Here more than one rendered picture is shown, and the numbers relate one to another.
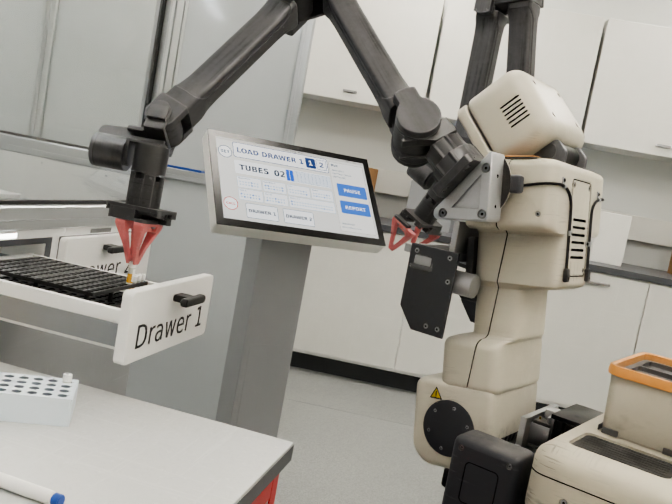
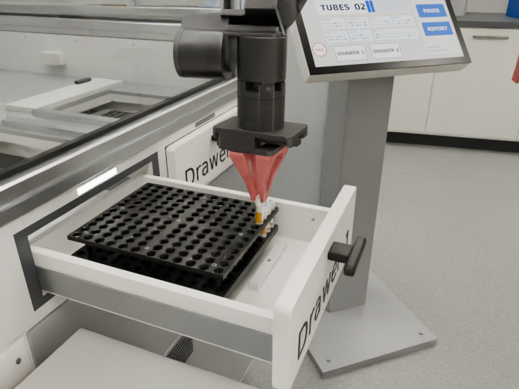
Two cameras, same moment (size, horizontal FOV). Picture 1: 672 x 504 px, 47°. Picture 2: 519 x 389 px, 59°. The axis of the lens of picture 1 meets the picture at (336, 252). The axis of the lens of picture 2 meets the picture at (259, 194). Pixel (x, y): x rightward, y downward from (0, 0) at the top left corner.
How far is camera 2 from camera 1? 0.80 m
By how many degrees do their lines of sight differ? 22
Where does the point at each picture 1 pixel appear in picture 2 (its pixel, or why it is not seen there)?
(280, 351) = (372, 172)
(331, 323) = not seen: hidden behind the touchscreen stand
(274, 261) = (361, 95)
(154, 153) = (268, 50)
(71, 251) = (181, 159)
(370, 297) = (403, 80)
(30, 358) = not seen: hidden behind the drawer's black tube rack
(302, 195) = (385, 25)
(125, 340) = (286, 367)
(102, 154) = (194, 63)
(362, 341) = (398, 114)
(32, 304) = (148, 302)
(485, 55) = not seen: outside the picture
